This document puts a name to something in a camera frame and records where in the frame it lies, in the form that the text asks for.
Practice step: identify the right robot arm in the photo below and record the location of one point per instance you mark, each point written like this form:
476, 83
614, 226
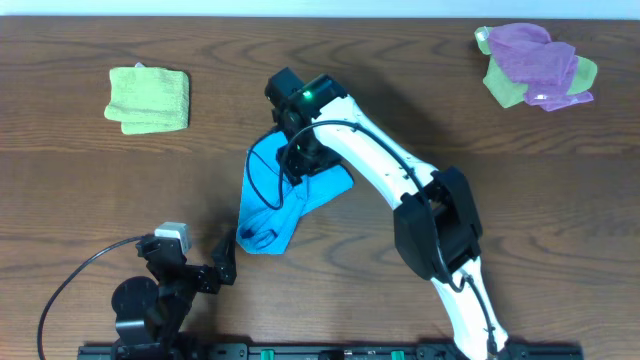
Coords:
436, 223

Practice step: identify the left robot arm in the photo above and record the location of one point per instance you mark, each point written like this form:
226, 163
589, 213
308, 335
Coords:
150, 311

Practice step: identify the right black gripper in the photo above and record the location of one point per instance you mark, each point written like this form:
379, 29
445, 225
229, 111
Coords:
294, 171

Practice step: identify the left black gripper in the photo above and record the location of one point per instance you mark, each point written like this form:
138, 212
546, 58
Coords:
211, 279

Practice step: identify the blue microfiber cloth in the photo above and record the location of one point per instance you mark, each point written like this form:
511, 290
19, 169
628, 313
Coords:
270, 207

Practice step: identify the purple crumpled cloth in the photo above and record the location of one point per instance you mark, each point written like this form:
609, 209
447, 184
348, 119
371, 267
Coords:
535, 60

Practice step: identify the green crumpled cloth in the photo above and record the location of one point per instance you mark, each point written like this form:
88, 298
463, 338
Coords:
505, 87

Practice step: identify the folded green cloth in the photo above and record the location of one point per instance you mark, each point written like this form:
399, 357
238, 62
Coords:
147, 100

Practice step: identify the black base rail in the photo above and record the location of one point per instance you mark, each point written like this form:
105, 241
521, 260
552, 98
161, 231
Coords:
240, 351

